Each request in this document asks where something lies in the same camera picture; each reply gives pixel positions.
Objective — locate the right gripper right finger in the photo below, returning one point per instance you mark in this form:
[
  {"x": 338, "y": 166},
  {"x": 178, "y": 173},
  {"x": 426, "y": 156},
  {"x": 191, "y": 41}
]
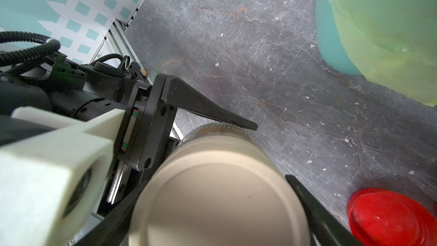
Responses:
[{"x": 324, "y": 228}]

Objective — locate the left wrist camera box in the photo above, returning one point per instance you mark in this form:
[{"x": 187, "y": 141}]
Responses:
[{"x": 50, "y": 182}]

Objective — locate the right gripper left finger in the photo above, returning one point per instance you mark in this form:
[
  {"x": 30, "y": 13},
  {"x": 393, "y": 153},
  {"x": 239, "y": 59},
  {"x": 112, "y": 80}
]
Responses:
[{"x": 115, "y": 226}]

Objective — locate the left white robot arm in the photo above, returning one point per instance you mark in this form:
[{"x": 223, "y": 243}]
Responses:
[{"x": 43, "y": 77}]

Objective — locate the green bag trash bin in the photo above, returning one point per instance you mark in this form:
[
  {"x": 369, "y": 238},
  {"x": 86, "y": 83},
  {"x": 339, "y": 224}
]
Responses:
[{"x": 392, "y": 43}]

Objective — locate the beige lid jar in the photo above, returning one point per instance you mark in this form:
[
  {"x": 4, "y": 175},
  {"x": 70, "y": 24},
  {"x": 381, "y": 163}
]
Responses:
[{"x": 218, "y": 188}]

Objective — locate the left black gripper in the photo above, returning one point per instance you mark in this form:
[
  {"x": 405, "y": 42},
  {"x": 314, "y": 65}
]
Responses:
[{"x": 142, "y": 139}]

